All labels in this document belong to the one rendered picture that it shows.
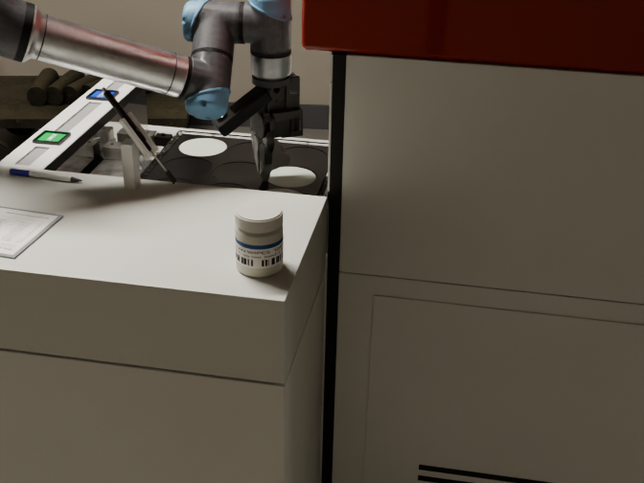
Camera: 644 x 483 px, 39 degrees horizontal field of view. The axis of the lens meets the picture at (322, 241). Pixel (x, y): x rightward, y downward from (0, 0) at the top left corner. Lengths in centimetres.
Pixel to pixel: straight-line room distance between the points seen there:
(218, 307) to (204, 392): 16
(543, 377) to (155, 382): 72
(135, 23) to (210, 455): 325
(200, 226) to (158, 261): 13
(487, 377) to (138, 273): 70
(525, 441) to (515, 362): 18
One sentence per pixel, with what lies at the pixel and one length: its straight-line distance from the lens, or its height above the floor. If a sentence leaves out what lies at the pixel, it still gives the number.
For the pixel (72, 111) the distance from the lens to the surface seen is 203.
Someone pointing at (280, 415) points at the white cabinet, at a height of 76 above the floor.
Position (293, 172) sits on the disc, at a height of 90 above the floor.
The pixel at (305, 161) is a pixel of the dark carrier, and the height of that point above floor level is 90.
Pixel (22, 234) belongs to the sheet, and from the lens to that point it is 151.
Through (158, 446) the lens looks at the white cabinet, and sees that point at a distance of 151.
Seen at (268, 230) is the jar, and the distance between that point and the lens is 130.
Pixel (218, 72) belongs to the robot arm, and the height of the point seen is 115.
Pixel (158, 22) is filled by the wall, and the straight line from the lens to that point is 449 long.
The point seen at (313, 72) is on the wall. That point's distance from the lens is 447.
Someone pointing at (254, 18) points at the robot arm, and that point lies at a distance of 167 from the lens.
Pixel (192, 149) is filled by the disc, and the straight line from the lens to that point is 195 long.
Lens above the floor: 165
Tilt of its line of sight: 28 degrees down
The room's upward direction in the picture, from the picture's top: 1 degrees clockwise
